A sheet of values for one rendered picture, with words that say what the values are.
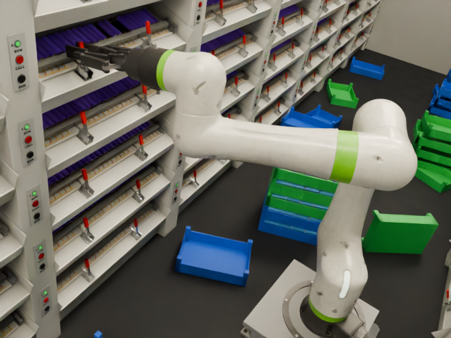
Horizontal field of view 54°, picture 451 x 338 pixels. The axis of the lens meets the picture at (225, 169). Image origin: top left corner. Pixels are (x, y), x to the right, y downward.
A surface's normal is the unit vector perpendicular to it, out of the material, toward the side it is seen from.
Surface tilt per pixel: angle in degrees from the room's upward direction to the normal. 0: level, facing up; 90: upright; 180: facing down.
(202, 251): 0
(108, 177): 21
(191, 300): 0
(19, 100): 90
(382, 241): 90
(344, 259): 6
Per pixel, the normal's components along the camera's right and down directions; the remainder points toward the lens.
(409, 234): 0.11, 0.59
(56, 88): 0.46, -0.60
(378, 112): -0.24, -0.76
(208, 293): 0.16, -0.80
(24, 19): 0.86, 0.40
